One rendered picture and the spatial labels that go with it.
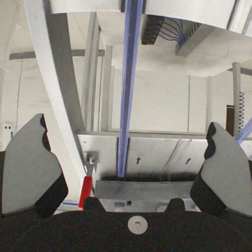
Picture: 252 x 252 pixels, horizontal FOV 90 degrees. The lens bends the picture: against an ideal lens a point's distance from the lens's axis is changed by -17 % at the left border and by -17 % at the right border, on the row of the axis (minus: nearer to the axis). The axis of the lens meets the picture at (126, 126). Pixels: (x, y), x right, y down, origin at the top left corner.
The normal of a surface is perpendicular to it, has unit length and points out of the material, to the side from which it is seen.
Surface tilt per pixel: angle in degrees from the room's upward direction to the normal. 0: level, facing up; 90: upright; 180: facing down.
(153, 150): 45
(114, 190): 135
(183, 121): 90
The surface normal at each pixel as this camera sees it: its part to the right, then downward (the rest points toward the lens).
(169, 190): 0.06, -0.69
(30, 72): 0.04, 0.03
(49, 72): -0.01, 0.73
